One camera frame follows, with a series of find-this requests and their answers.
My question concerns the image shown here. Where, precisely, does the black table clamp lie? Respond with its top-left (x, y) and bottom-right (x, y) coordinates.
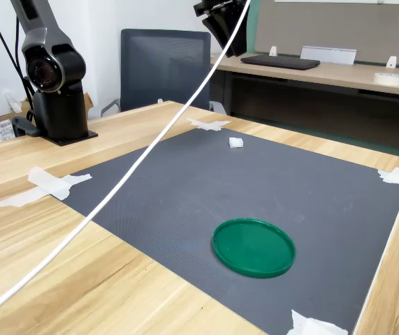
top-left (11, 116), bottom-right (42, 137)

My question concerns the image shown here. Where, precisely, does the brown cardboard box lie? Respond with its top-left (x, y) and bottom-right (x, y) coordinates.
top-left (0, 92), bottom-right (94, 143)

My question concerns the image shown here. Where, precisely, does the round green lid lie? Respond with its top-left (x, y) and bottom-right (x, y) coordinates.
top-left (212, 218), bottom-right (297, 279)

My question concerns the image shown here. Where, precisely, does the white camera cable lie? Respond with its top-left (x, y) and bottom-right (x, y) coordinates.
top-left (0, 0), bottom-right (252, 326)

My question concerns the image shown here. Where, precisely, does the beige office desk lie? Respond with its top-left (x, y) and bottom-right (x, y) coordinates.
top-left (210, 52), bottom-right (399, 154)

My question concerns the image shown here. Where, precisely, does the dark grey office chair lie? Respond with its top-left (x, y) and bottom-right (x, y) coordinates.
top-left (100, 29), bottom-right (227, 118)

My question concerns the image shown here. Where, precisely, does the masking tape roll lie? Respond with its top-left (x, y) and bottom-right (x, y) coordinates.
top-left (372, 72), bottom-right (399, 87)

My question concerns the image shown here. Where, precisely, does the dark grey mat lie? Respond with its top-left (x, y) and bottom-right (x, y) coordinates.
top-left (50, 127), bottom-right (399, 335)

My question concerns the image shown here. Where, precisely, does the grey desk partition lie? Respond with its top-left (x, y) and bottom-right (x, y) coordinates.
top-left (240, 0), bottom-right (399, 68)

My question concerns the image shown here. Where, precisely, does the black laptop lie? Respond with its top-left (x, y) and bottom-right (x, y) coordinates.
top-left (240, 54), bottom-right (321, 71)

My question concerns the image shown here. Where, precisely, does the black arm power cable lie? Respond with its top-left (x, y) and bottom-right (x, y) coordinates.
top-left (0, 0), bottom-right (36, 123)

